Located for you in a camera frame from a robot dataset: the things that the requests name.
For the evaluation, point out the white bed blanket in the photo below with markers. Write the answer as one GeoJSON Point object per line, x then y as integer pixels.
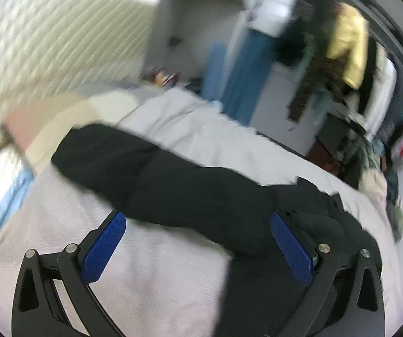
{"type": "Point", "coordinates": [173, 168]}

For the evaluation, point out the black jacket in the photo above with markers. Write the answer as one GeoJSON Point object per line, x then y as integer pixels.
{"type": "Point", "coordinates": [201, 196]}

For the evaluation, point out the white hanging garment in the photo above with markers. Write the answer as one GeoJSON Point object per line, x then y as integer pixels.
{"type": "Point", "coordinates": [271, 3]}

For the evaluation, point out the dark storage box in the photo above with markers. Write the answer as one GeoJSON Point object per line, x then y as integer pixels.
{"type": "Point", "coordinates": [338, 140]}

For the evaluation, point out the pile of clothes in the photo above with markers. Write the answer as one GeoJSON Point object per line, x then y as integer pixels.
{"type": "Point", "coordinates": [380, 182]}

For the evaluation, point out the white window blinds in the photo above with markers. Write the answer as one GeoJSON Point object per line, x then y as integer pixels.
{"type": "Point", "coordinates": [57, 42]}

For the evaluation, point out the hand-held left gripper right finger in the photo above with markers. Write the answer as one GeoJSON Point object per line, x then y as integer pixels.
{"type": "Point", "coordinates": [291, 249]}

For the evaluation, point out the light blue rolled mat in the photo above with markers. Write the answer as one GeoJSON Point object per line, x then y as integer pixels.
{"type": "Point", "coordinates": [213, 72]}

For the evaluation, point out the cream pillow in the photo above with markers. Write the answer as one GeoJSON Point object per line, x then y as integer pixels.
{"type": "Point", "coordinates": [64, 119]}

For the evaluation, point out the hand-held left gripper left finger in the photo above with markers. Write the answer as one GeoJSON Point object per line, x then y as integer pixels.
{"type": "Point", "coordinates": [105, 244]}

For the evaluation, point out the colourful small clutter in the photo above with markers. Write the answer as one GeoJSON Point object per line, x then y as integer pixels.
{"type": "Point", "coordinates": [164, 76]}

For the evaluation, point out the yellow hanging jacket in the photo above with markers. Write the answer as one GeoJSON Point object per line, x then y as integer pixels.
{"type": "Point", "coordinates": [349, 47]}

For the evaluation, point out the light blue cloth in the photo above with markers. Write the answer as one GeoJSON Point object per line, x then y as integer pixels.
{"type": "Point", "coordinates": [3, 200]}

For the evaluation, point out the black hanging clothes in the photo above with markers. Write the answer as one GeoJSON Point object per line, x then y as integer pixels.
{"type": "Point", "coordinates": [298, 45]}

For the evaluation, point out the blue hanging cloth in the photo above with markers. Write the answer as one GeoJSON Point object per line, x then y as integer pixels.
{"type": "Point", "coordinates": [245, 73]}

